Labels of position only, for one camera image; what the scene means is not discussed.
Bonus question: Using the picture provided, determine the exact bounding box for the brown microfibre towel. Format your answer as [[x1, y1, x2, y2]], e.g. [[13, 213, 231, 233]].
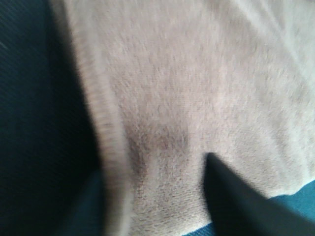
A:
[[50, 0, 315, 236]]

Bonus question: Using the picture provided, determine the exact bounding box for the black table cover cloth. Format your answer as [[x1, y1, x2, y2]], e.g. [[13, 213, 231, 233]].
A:
[[0, 0, 315, 236]]

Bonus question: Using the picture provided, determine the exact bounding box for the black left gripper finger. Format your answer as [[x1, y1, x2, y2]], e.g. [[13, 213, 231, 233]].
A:
[[203, 152, 315, 236]]

